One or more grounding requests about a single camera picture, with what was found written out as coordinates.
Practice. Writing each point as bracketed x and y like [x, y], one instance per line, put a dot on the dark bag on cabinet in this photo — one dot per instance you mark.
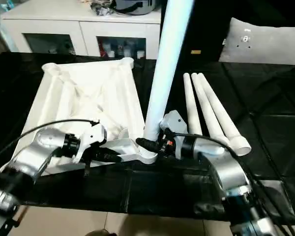
[137, 7]

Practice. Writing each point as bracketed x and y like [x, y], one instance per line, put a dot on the small gold label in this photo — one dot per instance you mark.
[195, 51]

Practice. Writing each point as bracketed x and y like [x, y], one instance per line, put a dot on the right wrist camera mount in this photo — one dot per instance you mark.
[174, 121]

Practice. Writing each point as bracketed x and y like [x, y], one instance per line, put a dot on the white plastic table leg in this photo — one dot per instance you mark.
[206, 103]
[162, 73]
[190, 98]
[217, 103]

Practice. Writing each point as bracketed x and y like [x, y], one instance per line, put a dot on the white cabinet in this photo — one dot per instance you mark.
[83, 27]

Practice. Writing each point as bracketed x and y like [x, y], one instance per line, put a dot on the dark robot left foot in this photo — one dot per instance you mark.
[102, 233]

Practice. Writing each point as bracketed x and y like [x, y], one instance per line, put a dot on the dark clutter pile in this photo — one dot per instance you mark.
[102, 7]

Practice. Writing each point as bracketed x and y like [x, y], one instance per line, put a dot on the grey cushion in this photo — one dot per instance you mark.
[273, 46]

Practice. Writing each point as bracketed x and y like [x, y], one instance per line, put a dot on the black mat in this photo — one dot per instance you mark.
[162, 186]

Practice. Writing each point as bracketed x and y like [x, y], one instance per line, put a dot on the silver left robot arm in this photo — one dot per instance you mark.
[27, 157]

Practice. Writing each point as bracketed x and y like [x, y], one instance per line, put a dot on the black cabinet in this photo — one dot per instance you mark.
[206, 29]

